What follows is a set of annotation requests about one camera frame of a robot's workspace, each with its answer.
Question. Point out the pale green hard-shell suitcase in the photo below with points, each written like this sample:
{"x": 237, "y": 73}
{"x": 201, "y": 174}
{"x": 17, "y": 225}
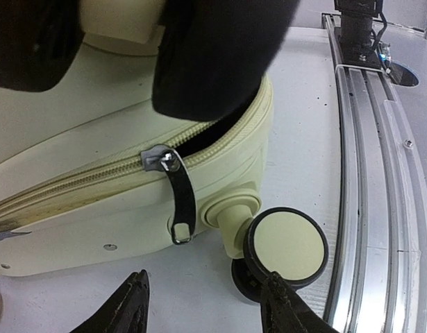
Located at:
{"x": 127, "y": 127}

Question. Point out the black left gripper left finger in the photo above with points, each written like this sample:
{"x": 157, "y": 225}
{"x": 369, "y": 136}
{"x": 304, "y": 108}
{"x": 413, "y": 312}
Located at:
{"x": 126, "y": 310}

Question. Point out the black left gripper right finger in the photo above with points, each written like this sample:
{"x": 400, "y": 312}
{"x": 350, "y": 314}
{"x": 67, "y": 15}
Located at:
{"x": 283, "y": 310}

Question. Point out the aluminium front mounting rail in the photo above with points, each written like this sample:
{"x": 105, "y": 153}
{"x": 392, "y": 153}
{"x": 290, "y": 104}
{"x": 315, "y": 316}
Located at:
{"x": 379, "y": 281}

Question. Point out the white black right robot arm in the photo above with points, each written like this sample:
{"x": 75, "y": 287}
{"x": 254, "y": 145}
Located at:
{"x": 362, "y": 26}

